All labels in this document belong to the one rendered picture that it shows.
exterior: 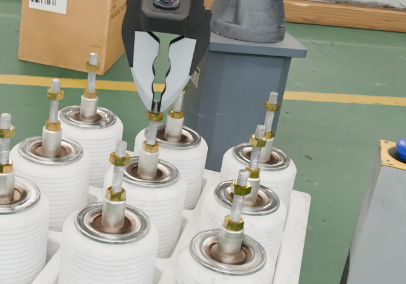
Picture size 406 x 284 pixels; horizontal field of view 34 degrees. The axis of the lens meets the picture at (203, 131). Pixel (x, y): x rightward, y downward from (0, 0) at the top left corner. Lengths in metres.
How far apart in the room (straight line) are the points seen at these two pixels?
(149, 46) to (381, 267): 0.38
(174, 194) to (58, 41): 1.13
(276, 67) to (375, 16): 1.74
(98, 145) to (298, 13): 1.99
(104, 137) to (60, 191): 0.13
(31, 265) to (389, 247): 0.41
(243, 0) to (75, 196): 0.55
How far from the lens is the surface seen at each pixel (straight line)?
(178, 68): 0.72
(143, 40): 0.71
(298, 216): 0.90
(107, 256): 0.65
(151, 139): 0.76
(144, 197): 0.74
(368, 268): 0.84
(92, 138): 0.87
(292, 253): 0.82
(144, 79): 0.72
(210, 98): 1.23
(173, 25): 0.62
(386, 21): 2.98
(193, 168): 0.86
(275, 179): 0.84
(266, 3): 1.21
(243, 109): 1.24
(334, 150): 1.61
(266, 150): 0.86
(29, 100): 1.63
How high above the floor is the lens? 0.61
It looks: 23 degrees down
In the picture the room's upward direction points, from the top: 10 degrees clockwise
